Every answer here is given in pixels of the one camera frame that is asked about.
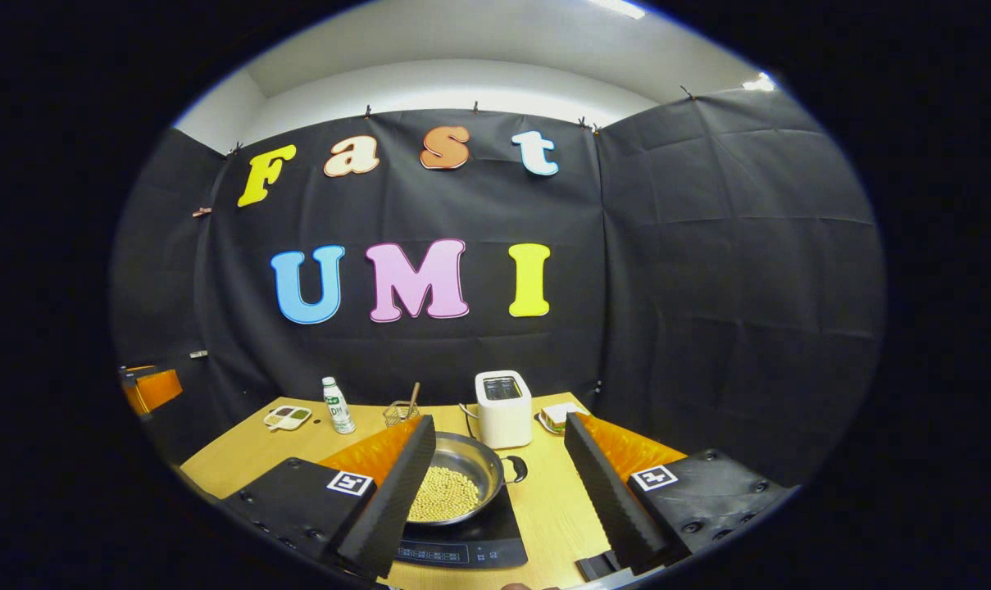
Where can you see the white drink bottle green label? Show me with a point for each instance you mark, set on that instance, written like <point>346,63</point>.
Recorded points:
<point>338,410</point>

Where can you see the white toaster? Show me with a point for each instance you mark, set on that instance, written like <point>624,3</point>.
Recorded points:
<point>503,418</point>

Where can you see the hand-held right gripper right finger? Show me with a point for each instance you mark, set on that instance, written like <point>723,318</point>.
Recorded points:
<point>610,500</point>

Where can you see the pile of yellow soybeans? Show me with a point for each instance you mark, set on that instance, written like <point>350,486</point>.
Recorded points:
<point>446,492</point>

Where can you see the sandwich on plate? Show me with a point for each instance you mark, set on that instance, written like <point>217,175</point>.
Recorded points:
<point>556,416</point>

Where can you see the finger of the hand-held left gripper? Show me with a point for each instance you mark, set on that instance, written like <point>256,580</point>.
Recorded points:
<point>157,389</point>

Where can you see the white divided dish of beans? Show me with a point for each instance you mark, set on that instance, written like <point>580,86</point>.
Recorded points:
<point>288,418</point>

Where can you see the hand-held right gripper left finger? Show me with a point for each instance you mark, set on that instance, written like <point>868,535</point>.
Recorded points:
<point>393,500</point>

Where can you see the black induction cooktop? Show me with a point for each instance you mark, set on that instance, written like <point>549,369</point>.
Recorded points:
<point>479,541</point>

